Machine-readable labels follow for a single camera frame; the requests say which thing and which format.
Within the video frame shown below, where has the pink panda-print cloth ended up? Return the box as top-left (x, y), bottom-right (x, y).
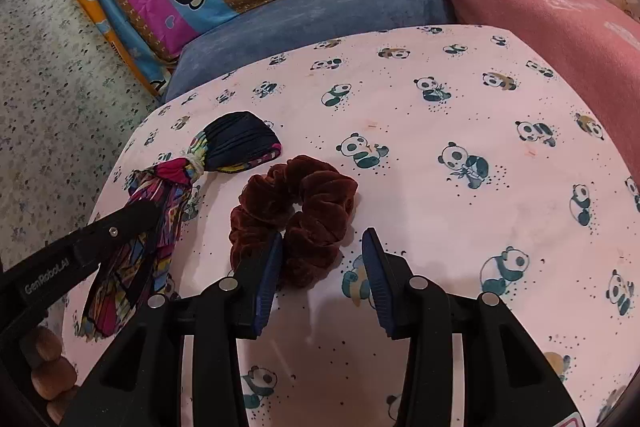
top-left (60, 24), bottom-right (640, 427)

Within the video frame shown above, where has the dark red velvet scrunchie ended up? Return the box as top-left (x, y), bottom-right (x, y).
top-left (230, 154), bottom-right (360, 292)

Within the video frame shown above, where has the multicoloured patterned headband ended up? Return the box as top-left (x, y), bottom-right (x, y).
top-left (77, 109), bottom-right (283, 339)

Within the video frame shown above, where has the person's left hand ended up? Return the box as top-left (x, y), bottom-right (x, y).
top-left (22, 326), bottom-right (80, 403)

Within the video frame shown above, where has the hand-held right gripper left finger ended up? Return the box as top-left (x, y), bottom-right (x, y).
top-left (60, 232), bottom-right (286, 427)

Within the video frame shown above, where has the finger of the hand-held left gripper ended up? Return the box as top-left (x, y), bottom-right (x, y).
top-left (74, 201), bottom-right (163, 267)

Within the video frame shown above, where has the blue cushion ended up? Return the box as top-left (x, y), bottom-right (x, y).
top-left (164, 0), bottom-right (457, 104)

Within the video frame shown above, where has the pink blanket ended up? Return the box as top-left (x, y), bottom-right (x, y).
top-left (355, 0), bottom-right (640, 168)

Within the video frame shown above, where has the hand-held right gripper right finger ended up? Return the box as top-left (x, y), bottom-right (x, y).
top-left (361, 227), bottom-right (583, 427)

